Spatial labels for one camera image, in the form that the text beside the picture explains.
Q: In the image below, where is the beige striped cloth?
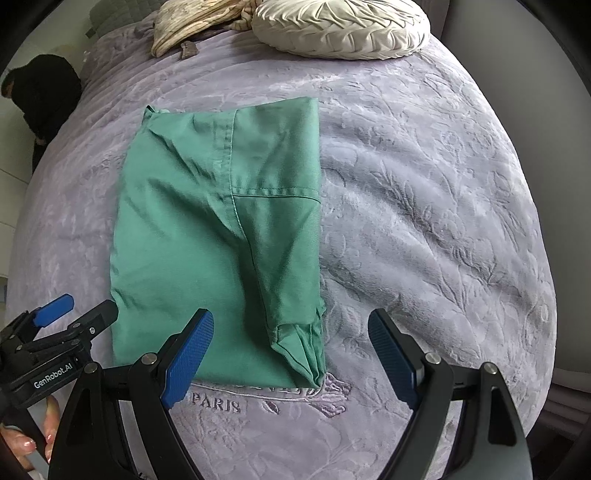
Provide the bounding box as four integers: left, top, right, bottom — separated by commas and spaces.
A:
151, 0, 259, 58

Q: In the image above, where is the round cream pleated pillow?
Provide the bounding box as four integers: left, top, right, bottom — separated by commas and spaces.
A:
252, 0, 431, 61

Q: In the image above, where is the person's left hand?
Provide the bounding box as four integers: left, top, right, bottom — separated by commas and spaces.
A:
0, 394, 62, 474

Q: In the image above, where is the lavender embossed blanket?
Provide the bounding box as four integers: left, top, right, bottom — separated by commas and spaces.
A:
4, 9, 557, 480

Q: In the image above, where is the green work jacket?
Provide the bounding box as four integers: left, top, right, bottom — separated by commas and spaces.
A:
109, 96, 328, 389

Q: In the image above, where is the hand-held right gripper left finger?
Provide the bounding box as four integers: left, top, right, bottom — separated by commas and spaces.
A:
47, 308, 215, 480

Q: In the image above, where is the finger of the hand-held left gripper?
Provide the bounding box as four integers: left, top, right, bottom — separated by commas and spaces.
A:
0, 294, 75, 346
25, 299, 119, 354

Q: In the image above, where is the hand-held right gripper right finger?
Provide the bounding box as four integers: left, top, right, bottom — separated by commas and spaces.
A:
367, 308, 529, 480

